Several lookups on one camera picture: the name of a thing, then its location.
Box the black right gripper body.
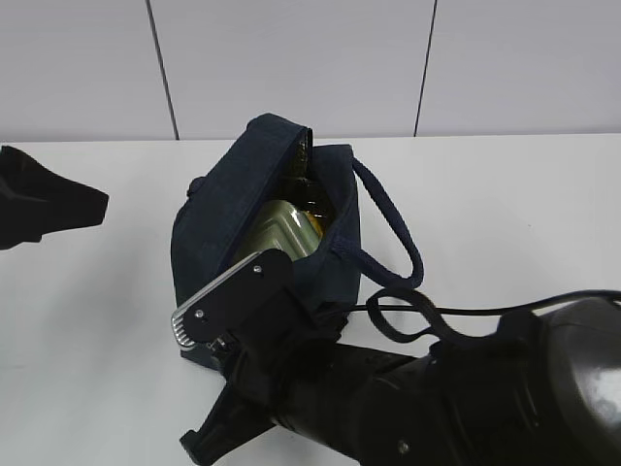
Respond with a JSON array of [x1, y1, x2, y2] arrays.
[[211, 288, 341, 431]]

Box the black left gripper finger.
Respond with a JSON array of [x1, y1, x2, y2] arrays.
[[1, 146, 109, 250]]

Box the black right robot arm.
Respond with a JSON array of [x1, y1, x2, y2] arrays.
[[180, 289, 620, 465]]

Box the green lidded glass container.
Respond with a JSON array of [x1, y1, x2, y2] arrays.
[[233, 200, 321, 263]]

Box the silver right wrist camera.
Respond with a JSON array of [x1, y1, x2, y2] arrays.
[[171, 249, 293, 351]]

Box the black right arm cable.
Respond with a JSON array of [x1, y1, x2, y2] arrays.
[[339, 288, 621, 344]]

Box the navy blue lunch bag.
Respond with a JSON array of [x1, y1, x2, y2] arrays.
[[169, 113, 425, 373]]

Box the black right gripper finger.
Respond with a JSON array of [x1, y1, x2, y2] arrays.
[[180, 383, 276, 466]]

